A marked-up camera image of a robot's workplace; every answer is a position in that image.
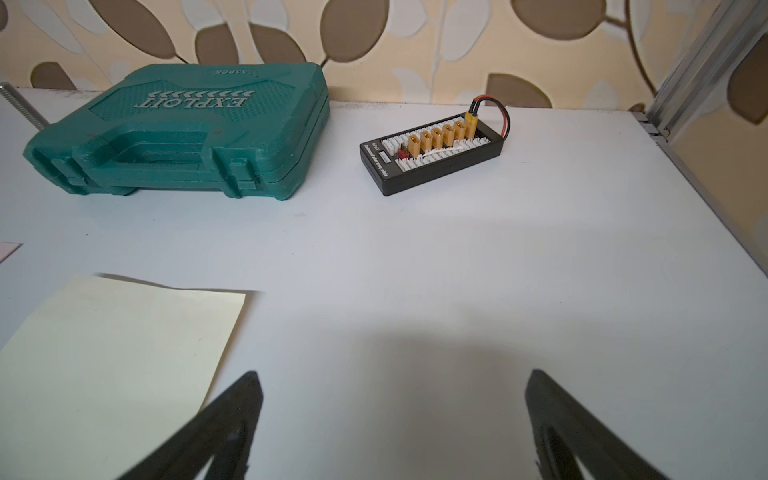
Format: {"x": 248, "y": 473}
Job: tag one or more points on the silver bolt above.
{"x": 23, "y": 106}

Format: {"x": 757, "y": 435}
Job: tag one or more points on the yellow letter paper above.
{"x": 104, "y": 371}

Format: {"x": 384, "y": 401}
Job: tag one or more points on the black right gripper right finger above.
{"x": 568, "y": 437}

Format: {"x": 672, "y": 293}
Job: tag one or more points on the green plastic tool case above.
{"x": 242, "y": 130}

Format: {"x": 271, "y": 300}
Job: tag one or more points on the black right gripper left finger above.
{"x": 217, "y": 441}

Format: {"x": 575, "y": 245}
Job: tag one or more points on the aluminium frame post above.
{"x": 711, "y": 119}

